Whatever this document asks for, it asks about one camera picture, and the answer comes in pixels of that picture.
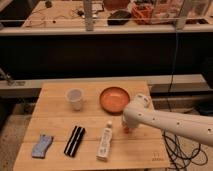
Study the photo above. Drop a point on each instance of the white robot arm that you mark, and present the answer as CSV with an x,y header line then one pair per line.
x,y
193,127

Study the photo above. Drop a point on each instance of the orange round plate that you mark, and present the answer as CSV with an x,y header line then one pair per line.
x,y
114,99

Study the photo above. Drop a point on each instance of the translucent plastic cup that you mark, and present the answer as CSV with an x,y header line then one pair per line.
x,y
75,98

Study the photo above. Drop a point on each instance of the black white striped block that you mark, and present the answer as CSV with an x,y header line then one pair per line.
x,y
74,141

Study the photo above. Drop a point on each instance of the white tube with cap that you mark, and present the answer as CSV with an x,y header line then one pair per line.
x,y
104,146

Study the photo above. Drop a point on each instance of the black object on bench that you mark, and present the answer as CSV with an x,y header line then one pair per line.
x,y
119,17

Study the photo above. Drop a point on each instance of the orange basket on bench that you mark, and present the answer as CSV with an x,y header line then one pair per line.
x,y
141,14

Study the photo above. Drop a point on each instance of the blue patterned sponge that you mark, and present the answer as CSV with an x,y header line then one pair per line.
x,y
40,148

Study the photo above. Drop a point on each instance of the grey metal post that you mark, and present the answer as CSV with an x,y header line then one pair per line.
x,y
87,4
180,22

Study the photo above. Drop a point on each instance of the grey metal post right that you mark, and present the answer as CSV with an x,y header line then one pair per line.
x,y
180,22

